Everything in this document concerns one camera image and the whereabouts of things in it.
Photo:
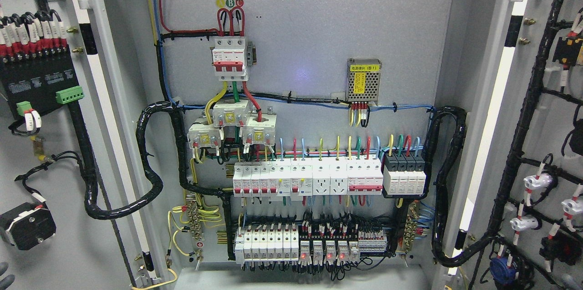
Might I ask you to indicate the grey robotic left hand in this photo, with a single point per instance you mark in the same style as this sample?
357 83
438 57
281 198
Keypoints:
5 280

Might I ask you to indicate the grey cabinet door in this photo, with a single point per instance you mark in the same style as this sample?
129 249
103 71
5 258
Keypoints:
84 253
526 227

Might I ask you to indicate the black digital power meter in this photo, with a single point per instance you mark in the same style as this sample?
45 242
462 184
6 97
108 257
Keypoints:
46 82

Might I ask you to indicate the lower relay and breaker row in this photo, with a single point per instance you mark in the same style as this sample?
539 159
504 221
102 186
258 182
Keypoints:
311 245

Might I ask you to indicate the white current transformer group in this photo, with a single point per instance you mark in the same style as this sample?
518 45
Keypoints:
230 118

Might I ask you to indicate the red white main breaker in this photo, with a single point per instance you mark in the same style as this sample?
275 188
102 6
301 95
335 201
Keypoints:
229 58

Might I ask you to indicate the white socket breaker row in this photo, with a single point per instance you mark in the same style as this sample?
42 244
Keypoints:
297 178

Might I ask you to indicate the metal mesh power supply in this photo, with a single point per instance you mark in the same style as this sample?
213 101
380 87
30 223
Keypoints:
363 75

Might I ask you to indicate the black white surge protector block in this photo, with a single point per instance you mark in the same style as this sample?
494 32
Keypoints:
404 177

